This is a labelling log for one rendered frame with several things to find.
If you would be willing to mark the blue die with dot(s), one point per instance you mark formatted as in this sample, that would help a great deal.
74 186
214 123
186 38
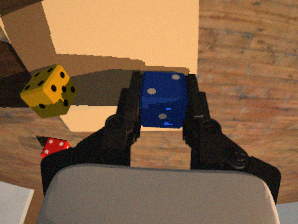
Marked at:
163 99

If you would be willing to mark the peach flat mat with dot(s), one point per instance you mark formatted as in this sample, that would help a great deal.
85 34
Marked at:
99 43

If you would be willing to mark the yellow die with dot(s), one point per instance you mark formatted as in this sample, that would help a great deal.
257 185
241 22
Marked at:
50 92

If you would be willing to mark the red die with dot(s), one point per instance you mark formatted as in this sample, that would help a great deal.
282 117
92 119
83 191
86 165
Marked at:
54 145

